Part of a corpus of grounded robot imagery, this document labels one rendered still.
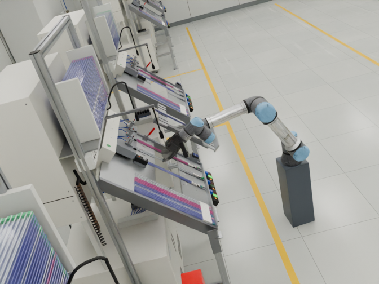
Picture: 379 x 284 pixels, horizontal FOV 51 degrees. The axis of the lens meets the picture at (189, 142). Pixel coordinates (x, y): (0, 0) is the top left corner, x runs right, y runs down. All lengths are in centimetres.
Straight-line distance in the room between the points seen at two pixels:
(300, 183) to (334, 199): 54
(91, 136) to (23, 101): 36
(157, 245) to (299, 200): 119
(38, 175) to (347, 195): 242
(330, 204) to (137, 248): 167
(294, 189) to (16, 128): 194
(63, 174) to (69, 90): 41
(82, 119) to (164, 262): 95
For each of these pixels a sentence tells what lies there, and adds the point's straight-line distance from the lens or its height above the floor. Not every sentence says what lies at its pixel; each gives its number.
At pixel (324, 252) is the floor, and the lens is 304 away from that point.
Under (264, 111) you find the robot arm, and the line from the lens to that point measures 245.
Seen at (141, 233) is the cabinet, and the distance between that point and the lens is 254.
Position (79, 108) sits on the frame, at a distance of 195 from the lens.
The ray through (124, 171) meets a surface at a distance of 220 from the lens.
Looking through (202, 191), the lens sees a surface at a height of 74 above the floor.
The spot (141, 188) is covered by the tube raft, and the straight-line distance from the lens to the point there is 213.
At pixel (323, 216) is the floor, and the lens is 330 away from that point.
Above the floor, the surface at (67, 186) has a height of 123.
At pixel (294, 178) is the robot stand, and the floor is 45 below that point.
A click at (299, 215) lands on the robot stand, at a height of 10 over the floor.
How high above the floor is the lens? 223
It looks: 29 degrees down
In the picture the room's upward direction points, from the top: 15 degrees counter-clockwise
